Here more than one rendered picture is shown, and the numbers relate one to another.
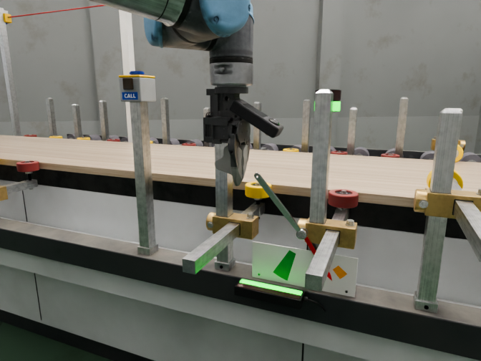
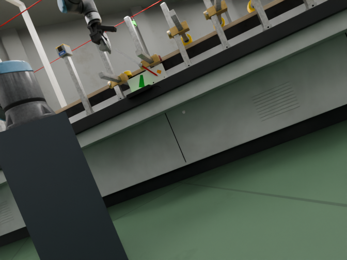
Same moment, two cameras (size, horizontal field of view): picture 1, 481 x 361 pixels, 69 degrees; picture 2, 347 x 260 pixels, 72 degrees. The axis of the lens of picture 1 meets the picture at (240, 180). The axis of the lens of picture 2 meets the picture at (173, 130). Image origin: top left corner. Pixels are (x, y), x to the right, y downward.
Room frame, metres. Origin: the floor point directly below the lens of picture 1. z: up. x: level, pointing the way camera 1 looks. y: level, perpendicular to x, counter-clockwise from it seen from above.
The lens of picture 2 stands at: (-0.72, 0.08, 0.38)
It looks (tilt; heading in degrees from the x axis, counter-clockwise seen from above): 0 degrees down; 350
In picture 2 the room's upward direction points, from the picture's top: 23 degrees counter-clockwise
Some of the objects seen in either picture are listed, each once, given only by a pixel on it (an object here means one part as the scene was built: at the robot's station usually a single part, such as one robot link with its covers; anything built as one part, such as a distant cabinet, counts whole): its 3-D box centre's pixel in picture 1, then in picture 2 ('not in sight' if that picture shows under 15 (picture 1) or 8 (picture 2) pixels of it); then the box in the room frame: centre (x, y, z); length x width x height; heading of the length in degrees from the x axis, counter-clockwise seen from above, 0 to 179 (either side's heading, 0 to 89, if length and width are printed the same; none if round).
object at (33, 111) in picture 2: not in sight; (30, 116); (0.29, 0.42, 0.65); 0.19 x 0.19 x 0.10
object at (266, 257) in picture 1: (301, 268); (146, 79); (0.80, -0.15, 0.75); 0.26 x 0.01 x 0.10; 68
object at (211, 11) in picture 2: not in sight; (215, 11); (0.61, -0.67, 0.95); 0.14 x 0.06 x 0.05; 68
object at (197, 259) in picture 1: (232, 230); (117, 79); (0.85, 0.02, 0.83); 0.44 x 0.03 x 0.04; 158
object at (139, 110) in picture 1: (143, 180); (78, 85); (1.01, 0.29, 0.93); 0.05 x 0.05 x 0.45; 68
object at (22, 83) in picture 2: not in sight; (16, 85); (0.30, 0.42, 0.79); 0.17 x 0.15 x 0.18; 34
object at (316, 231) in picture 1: (326, 231); (149, 62); (0.80, -0.21, 0.85); 0.14 x 0.06 x 0.05; 68
